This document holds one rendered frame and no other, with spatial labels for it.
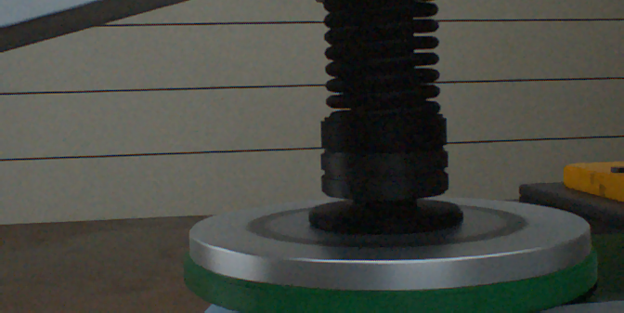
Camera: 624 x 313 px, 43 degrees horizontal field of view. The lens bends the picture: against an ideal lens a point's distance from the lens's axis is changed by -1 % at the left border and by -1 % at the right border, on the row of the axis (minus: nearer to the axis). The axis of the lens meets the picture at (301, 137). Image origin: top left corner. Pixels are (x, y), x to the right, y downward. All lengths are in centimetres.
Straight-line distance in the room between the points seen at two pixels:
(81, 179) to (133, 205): 44
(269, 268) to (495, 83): 655
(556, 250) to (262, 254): 13
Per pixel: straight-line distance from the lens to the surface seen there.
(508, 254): 36
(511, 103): 694
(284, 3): 645
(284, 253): 36
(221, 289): 38
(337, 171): 42
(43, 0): 35
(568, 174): 152
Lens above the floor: 92
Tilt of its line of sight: 3 degrees down
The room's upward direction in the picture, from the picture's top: 2 degrees counter-clockwise
